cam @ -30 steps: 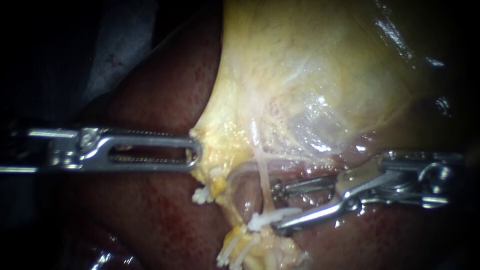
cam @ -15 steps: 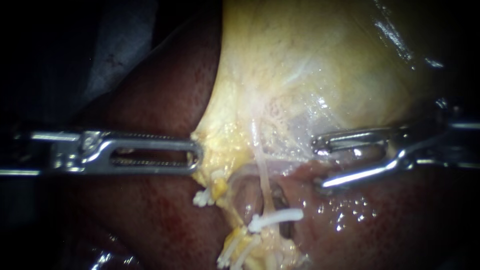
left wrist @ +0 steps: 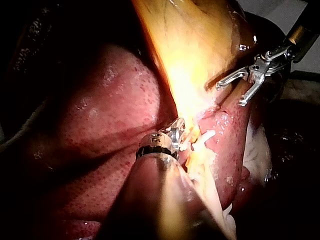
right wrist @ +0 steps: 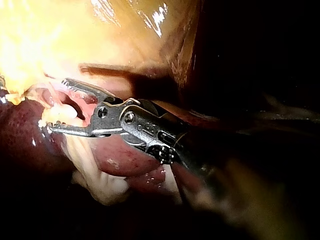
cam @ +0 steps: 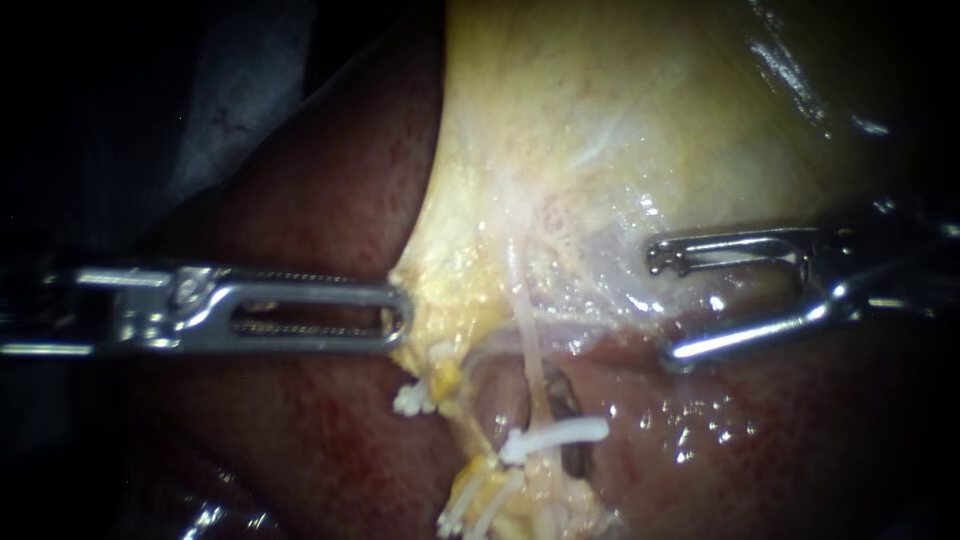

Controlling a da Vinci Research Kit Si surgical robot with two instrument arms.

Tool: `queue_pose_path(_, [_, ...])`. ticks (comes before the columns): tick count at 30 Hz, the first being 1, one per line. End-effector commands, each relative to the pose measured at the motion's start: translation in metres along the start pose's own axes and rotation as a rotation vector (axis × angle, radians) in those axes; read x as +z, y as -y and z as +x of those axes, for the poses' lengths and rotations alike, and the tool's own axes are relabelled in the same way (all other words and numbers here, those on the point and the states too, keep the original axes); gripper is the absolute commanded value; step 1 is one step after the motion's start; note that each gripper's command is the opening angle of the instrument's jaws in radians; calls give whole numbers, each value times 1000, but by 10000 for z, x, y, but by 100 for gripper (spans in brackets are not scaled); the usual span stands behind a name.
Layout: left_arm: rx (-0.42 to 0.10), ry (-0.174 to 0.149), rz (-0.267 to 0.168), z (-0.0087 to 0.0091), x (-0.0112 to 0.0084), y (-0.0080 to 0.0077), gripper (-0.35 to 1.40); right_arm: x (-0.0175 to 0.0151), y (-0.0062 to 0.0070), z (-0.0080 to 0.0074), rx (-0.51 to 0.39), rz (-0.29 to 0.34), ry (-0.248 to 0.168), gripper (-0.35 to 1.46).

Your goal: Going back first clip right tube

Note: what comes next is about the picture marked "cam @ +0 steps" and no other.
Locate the white cloth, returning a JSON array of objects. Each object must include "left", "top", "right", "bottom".
[{"left": 168, "top": 0, "right": 320, "bottom": 204}]

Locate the left arm instrument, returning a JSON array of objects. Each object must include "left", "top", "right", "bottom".
[{"left": 0, "top": 259, "right": 226, "bottom": 358}]

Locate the white clip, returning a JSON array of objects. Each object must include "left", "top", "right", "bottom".
[
  {"left": 497, "top": 416, "right": 611, "bottom": 466},
  {"left": 392, "top": 377, "right": 438, "bottom": 418},
  {"left": 463, "top": 469, "right": 529, "bottom": 540},
  {"left": 437, "top": 473, "right": 496, "bottom": 538}
]

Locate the dark red liver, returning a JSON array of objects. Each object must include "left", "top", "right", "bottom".
[{"left": 112, "top": 0, "right": 960, "bottom": 540}]

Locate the pale fatty tissue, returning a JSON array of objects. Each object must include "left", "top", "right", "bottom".
[{"left": 487, "top": 449, "right": 613, "bottom": 540}]

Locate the right arm instrument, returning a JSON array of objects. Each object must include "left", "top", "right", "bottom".
[{"left": 796, "top": 199, "right": 960, "bottom": 325}]

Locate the thin tube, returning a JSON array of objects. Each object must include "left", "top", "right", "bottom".
[
  {"left": 425, "top": 350, "right": 498, "bottom": 481},
  {"left": 505, "top": 236, "right": 555, "bottom": 436}
]

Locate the left arm instrument jaw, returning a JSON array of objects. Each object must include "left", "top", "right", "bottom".
[
  {"left": 175, "top": 280, "right": 415, "bottom": 355},
  {"left": 221, "top": 268, "right": 393, "bottom": 286}
]

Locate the gallbladder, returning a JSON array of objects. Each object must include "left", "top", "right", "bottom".
[{"left": 386, "top": 0, "right": 909, "bottom": 391}]

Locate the right arm instrument jaw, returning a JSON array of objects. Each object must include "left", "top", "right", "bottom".
[
  {"left": 645, "top": 226, "right": 820, "bottom": 277},
  {"left": 658, "top": 298, "right": 843, "bottom": 374}
]

